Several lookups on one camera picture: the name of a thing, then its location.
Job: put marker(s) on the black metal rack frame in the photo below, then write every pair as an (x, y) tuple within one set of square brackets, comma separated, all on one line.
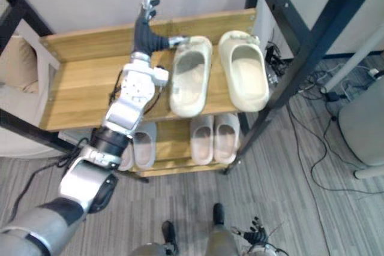
[(312, 49)]

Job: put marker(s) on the white slanted pole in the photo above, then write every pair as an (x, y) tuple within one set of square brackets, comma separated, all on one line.
[(351, 68)]

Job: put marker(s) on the wooden shelf board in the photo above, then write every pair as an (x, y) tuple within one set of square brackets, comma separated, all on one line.
[(81, 88), (171, 139)]

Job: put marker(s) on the beige cushion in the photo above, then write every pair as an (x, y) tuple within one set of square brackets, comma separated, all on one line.
[(18, 67)]

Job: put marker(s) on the dark robot foot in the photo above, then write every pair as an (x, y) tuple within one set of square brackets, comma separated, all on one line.
[(169, 233), (219, 214)]

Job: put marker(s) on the cream foam slipper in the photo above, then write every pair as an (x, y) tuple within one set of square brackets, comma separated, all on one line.
[(186, 100), (249, 94)]

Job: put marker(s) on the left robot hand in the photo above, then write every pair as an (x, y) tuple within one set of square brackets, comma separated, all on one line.
[(147, 38)]

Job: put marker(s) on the dark left robot foot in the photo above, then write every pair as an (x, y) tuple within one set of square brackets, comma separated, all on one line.
[(169, 233)]

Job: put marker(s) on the silver robot leg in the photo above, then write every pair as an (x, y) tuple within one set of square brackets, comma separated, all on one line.
[(147, 250), (220, 241)]

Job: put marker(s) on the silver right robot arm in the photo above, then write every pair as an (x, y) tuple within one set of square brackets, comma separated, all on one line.
[(255, 251)]

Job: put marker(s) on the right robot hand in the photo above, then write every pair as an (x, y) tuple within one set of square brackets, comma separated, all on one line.
[(256, 235)]

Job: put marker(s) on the grey rounded container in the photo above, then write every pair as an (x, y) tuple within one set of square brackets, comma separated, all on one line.
[(363, 130)]

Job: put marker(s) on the dark right robot foot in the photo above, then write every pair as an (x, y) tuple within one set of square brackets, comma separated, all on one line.
[(219, 214)]

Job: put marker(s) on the silver right robot leg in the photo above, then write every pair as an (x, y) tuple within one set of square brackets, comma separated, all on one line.
[(220, 241)]

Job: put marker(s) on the white power strip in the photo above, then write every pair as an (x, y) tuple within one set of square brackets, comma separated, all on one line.
[(373, 72)]

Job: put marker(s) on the grey foam slipper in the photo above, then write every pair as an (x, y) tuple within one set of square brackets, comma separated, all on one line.
[(126, 161), (225, 145), (145, 151), (201, 148)]

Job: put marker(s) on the silver left robot leg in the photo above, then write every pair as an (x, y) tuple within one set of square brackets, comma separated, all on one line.
[(147, 250)]

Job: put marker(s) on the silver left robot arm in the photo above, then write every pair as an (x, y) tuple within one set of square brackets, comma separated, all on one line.
[(132, 88)]

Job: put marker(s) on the white sofa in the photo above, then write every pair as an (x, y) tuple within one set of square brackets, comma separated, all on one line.
[(18, 118)]

